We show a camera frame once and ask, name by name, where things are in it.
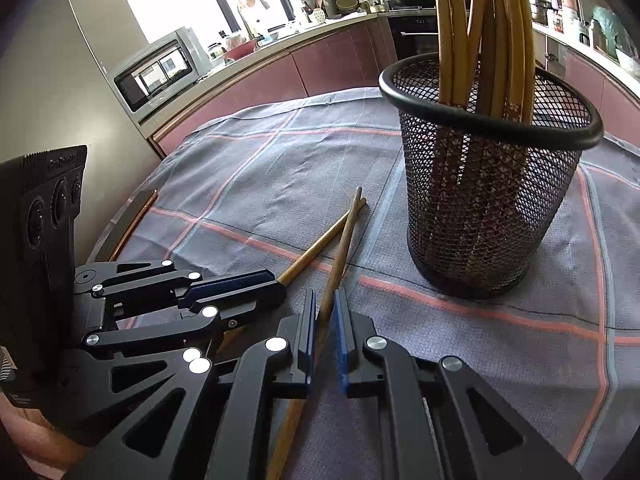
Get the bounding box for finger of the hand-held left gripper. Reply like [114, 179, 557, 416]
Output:
[20, 306, 252, 429]
[75, 260, 289, 311]

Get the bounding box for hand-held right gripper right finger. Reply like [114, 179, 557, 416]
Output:
[334, 287, 583, 480]

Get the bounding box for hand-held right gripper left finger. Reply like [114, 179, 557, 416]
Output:
[65, 289, 317, 480]

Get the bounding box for wooden chopstick with floral end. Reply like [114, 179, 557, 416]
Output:
[215, 199, 368, 361]
[265, 186, 363, 480]

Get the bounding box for black mesh utensil holder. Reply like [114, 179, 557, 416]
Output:
[378, 52, 605, 301]

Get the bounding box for bunch of wooden chopsticks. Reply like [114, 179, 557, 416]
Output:
[431, 0, 538, 266]

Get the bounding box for person's left forearm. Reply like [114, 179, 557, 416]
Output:
[0, 392, 91, 467]

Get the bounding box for grey checked tablecloth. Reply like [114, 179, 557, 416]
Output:
[92, 85, 640, 480]

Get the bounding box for silver microwave oven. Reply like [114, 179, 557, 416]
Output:
[112, 26, 212, 114]

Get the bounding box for red bowl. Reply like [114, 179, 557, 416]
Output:
[224, 40, 259, 59]

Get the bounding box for pink kitchen cabinets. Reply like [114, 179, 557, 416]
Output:
[147, 21, 640, 157]

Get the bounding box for black built-in oven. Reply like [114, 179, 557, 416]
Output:
[387, 14, 442, 62]

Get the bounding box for teal plastic bag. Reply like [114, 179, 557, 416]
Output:
[592, 6, 635, 57]

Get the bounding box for dark chair with copper frame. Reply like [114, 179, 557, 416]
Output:
[94, 189, 158, 262]

